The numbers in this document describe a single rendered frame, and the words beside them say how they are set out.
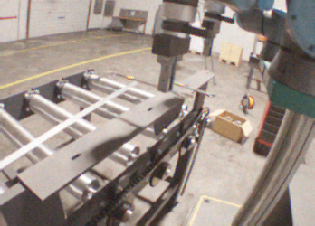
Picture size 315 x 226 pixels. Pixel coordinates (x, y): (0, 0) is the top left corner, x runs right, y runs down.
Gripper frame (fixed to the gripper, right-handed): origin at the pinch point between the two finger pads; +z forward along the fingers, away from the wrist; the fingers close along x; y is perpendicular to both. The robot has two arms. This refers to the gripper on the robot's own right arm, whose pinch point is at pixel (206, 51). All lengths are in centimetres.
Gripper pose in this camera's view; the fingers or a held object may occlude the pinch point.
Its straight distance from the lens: 93.0
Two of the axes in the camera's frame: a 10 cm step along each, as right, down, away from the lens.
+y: -8.7, -3.2, 3.7
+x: -4.6, 3.1, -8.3
